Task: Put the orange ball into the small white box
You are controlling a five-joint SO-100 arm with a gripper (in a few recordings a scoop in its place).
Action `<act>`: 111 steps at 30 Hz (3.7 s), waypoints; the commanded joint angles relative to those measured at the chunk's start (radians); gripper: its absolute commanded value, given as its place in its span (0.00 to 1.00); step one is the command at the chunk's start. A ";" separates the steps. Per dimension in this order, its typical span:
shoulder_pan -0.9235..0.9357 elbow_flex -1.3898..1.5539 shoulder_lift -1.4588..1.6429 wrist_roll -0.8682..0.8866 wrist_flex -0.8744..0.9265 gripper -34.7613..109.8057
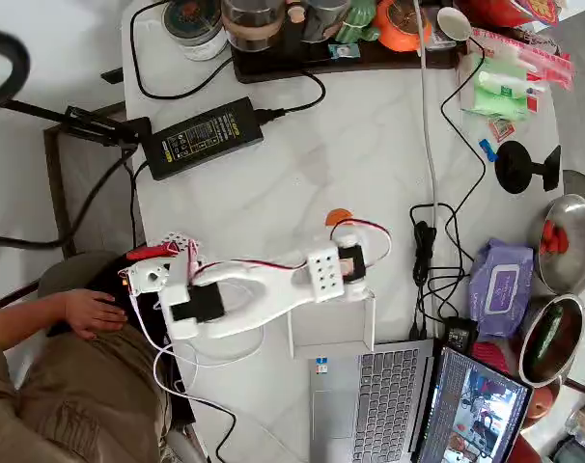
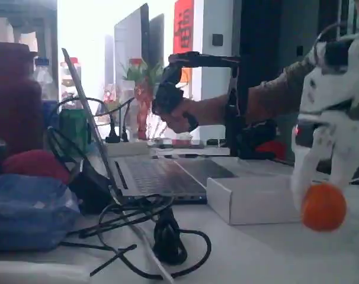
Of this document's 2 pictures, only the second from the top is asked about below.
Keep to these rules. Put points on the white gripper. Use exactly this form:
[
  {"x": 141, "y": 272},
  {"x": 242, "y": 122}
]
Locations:
[{"x": 313, "y": 141}]

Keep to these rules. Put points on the orange fruit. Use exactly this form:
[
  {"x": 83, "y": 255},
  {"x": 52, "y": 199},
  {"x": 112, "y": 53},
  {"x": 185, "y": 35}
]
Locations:
[{"x": 323, "y": 207}]

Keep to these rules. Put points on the black leader arm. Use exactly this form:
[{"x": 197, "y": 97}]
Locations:
[{"x": 203, "y": 59}]

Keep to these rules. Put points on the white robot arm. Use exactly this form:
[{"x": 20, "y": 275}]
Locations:
[{"x": 330, "y": 85}]

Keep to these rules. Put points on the white cardboard box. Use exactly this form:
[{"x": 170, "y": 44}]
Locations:
[{"x": 250, "y": 204}]

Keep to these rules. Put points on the white and red container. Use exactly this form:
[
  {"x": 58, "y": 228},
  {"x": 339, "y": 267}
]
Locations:
[{"x": 182, "y": 139}]

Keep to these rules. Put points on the person right hand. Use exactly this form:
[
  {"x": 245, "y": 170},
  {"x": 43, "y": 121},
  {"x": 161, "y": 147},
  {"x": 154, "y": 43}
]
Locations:
[{"x": 179, "y": 115}]

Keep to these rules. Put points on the silver laptop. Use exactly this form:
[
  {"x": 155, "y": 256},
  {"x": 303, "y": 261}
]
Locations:
[{"x": 155, "y": 177}]

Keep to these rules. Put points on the plant in red vase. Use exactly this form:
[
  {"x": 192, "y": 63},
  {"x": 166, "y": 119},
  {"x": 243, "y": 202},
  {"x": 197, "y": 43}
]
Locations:
[{"x": 142, "y": 97}]

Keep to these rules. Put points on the red orange banner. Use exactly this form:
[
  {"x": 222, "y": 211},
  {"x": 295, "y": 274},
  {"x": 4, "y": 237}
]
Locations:
[{"x": 183, "y": 29}]

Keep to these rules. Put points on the white power strip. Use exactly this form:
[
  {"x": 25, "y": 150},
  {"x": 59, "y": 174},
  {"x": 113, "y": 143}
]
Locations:
[{"x": 126, "y": 148}]

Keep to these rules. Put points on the black plug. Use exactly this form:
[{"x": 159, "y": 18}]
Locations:
[
  {"x": 124, "y": 134},
  {"x": 112, "y": 136}
]

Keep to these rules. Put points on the grey upright panel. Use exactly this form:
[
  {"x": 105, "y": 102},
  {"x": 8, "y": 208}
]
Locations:
[
  {"x": 129, "y": 47},
  {"x": 157, "y": 38}
]

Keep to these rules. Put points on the small black power adapter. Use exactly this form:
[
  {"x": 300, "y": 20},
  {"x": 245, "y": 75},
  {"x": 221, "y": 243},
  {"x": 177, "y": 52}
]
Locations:
[{"x": 90, "y": 189}]

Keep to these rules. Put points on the jar with red lid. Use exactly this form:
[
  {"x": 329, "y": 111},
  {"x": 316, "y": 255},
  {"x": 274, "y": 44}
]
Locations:
[{"x": 70, "y": 77}]

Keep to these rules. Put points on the red knitted pouch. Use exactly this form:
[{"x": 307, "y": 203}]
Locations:
[{"x": 34, "y": 164}]

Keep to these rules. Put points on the clear bottle blue cap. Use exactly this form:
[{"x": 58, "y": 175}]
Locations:
[{"x": 43, "y": 77}]

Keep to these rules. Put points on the blue plastic bag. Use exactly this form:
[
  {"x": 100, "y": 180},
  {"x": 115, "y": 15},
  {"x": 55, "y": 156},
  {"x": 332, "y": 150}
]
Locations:
[{"x": 25, "y": 213}]

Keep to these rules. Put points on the dark red container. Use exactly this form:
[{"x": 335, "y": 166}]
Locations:
[{"x": 13, "y": 97}]

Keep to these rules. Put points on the black wall switch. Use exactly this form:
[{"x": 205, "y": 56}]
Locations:
[{"x": 217, "y": 40}]

